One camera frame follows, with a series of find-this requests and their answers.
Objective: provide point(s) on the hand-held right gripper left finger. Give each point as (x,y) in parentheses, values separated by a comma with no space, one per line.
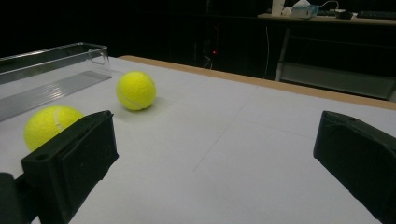
(74,161)

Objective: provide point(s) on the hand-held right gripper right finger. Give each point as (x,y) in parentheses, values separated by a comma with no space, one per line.
(361,155)

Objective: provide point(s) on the yellow tennis ball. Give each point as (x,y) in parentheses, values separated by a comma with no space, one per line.
(43,124)
(136,90)

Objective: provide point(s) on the clear plastic container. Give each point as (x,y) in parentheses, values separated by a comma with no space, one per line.
(46,90)

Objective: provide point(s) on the white-framed wooden desk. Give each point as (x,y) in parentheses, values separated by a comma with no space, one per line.
(336,79)

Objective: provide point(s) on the black computer mouse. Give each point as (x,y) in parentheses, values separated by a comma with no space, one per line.
(344,15)

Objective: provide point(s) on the black keyboard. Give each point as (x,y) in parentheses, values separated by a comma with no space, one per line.
(376,14)

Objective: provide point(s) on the white table cover sheet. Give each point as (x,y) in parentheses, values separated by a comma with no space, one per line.
(218,140)

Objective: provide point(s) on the pale blue tissue pack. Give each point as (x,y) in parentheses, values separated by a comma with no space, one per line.
(304,10)

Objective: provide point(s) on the white cup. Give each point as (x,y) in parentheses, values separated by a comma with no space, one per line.
(277,6)

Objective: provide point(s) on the dark computer tower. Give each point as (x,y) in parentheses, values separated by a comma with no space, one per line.
(214,52)

